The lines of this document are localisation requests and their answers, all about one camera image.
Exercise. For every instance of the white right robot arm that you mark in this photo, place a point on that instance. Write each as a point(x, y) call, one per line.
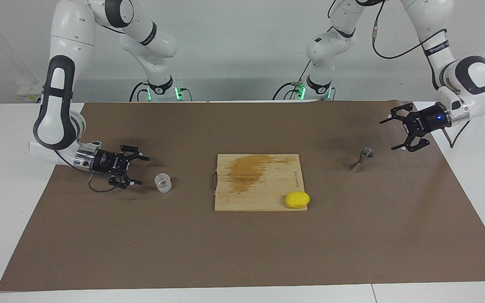
point(72, 33)

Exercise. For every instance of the wooden cutting board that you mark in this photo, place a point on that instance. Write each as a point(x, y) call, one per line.
point(246, 202)

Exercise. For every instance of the yellow lemon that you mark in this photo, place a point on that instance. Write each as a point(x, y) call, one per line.
point(297, 200)

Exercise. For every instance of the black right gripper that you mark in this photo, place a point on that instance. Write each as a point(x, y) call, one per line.
point(110, 162)

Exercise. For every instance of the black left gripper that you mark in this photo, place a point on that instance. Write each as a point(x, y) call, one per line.
point(430, 121)

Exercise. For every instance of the brown paper table mat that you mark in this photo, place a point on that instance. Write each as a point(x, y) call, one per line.
point(141, 244)

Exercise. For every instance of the clear glass cup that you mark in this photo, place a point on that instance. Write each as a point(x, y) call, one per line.
point(163, 184)

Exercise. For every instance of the white wall socket box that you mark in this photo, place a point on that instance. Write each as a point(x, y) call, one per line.
point(30, 90)

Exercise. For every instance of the steel double jigger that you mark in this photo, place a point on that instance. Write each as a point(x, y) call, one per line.
point(366, 154)

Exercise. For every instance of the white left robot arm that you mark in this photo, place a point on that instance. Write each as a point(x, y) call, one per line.
point(474, 78)

